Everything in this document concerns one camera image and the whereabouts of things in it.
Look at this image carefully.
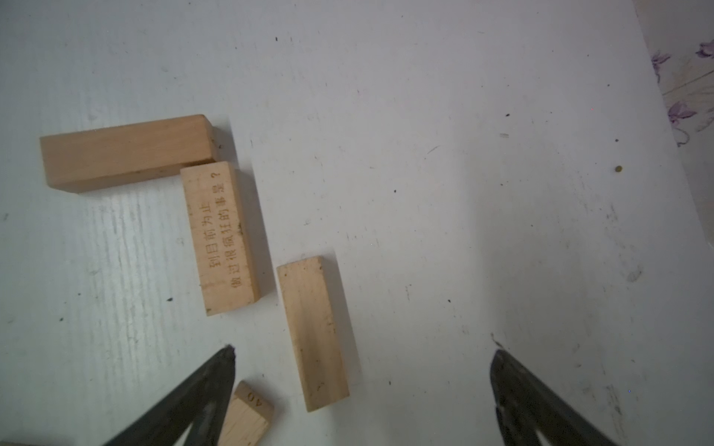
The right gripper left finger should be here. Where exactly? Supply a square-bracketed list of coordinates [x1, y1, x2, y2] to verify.
[108, 345, 235, 445]

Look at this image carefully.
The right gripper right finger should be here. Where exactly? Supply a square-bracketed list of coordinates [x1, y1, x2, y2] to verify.
[490, 349, 615, 446]

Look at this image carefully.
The wooden block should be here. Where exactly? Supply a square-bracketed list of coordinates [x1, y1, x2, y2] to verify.
[218, 381, 274, 446]
[277, 256, 350, 413]
[40, 114, 219, 193]

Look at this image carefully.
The wooden block engraved text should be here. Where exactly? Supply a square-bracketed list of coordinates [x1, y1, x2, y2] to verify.
[180, 162, 261, 316]

